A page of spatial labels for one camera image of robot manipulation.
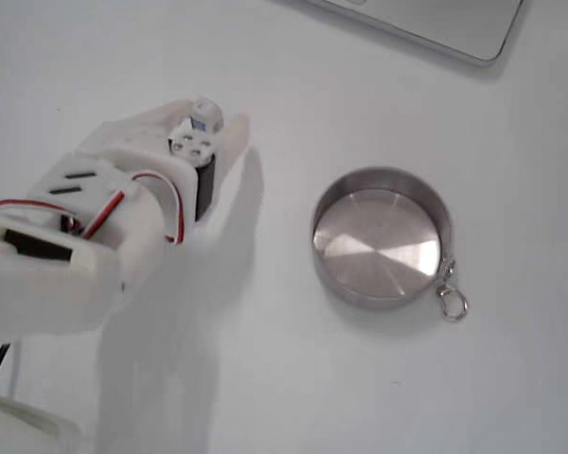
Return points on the small white and blue box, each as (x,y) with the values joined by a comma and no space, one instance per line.
(207,116)

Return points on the round metal bowl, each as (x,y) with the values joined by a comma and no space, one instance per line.
(378,250)

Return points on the silver laptop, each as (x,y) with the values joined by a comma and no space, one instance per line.
(435,19)

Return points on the metal snap hook clip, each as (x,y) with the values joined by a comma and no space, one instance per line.
(447,286)

